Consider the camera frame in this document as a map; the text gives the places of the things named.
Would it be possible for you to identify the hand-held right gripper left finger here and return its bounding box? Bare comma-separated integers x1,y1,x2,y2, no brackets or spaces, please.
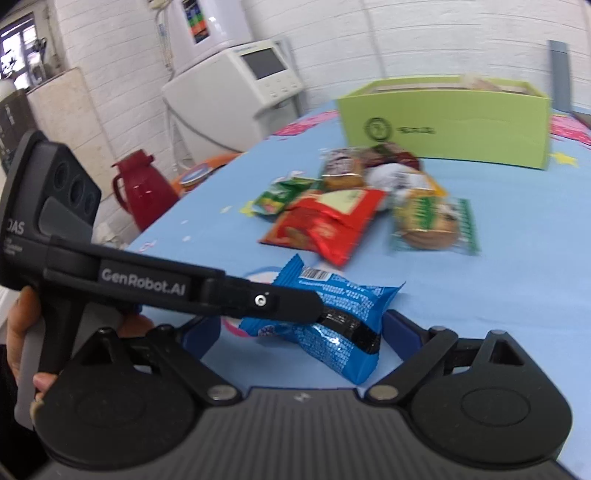
69,318,242,407

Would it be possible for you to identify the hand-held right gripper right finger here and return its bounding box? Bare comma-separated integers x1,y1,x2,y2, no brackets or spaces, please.
362,310,532,407

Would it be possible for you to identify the orange stool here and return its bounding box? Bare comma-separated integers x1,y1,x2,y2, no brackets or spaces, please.
171,154,242,197

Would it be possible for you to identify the beige board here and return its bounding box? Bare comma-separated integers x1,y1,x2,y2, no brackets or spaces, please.
25,67,116,232

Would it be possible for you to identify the white dispenser with screen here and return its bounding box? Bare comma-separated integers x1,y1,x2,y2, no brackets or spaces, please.
161,39,305,155

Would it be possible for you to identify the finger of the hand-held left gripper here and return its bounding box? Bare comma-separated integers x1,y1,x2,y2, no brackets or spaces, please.
202,275,325,324

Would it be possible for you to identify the green snack packet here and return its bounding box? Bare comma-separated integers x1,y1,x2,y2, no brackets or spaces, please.
252,172,324,217

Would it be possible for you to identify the red thermos jug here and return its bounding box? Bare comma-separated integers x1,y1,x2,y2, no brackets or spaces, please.
112,152,180,234

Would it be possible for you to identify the person's left hand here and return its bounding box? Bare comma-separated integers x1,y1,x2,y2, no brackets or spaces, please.
4,285,156,403

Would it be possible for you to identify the round brown cookie packet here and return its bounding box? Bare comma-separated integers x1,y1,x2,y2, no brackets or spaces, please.
321,148,368,191

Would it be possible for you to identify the grey bottle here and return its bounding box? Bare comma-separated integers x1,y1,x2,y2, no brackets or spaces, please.
548,39,574,114

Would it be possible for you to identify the silver foil snack packet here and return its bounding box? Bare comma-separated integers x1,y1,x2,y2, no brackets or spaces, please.
369,162,448,209

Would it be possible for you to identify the white wall cable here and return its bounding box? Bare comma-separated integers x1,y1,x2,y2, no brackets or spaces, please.
367,0,387,79

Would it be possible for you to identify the printed blue tablecloth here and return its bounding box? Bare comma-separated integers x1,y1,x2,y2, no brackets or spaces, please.
124,102,591,480

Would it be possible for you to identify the green-label cookie packet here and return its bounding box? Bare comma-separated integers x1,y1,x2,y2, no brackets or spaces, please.
390,196,482,257

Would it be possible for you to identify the window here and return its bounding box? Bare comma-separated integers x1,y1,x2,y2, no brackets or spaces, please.
0,14,40,88

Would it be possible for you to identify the green cardboard box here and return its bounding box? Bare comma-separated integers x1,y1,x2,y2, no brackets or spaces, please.
336,76,552,171

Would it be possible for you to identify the dark red snack packet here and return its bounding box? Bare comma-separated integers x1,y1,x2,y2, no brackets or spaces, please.
362,143,422,171

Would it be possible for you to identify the white water purifier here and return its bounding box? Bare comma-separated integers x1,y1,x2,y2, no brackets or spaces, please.
159,0,252,75

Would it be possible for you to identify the dark wooden cabinet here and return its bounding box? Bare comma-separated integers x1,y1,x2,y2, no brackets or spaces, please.
0,90,35,171

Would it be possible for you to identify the white hose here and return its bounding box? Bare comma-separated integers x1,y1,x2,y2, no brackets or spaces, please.
154,9,179,70

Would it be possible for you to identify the blue snack packet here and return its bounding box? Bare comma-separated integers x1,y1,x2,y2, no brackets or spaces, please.
239,253,407,386

